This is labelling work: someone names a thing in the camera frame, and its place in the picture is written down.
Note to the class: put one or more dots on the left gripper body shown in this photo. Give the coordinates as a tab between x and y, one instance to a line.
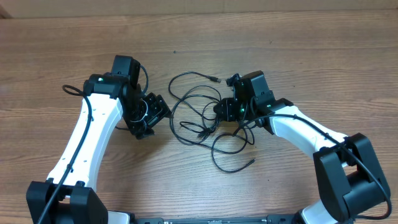
147	112

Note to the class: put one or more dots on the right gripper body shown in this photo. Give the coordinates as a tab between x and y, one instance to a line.
245	104

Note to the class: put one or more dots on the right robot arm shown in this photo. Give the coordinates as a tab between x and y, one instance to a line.
351	182

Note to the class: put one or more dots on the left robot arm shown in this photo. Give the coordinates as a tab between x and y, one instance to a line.
68	195

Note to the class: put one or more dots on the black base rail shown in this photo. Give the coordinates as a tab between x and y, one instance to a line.
214	221

